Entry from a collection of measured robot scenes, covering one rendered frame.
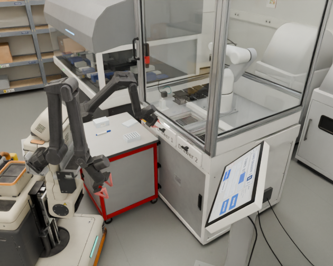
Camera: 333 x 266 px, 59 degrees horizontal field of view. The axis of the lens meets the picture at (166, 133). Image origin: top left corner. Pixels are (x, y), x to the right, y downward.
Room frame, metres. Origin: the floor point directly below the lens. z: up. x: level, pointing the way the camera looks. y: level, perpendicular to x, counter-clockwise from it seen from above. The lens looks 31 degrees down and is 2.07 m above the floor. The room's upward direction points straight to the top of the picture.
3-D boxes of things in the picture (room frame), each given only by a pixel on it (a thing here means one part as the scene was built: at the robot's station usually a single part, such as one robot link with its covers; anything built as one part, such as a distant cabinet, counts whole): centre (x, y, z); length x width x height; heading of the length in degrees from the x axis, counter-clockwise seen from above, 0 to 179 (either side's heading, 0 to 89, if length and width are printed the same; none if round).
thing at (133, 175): (2.22, 0.48, 0.38); 0.62 x 0.58 x 0.76; 32
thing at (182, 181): (2.25, -0.43, 0.40); 1.03 x 0.95 x 0.80; 32
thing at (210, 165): (2.26, -0.43, 0.87); 1.02 x 0.95 x 0.14; 32
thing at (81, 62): (3.67, 0.63, 1.13); 1.78 x 1.14 x 0.45; 32
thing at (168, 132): (2.04, 0.01, 0.87); 0.29 x 0.02 x 0.11; 32
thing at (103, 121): (2.37, 0.60, 0.79); 0.13 x 0.09 x 0.05; 122
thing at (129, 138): (2.12, 0.29, 0.78); 0.12 x 0.08 x 0.04; 122
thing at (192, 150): (1.77, -0.16, 0.87); 0.29 x 0.02 x 0.11; 32
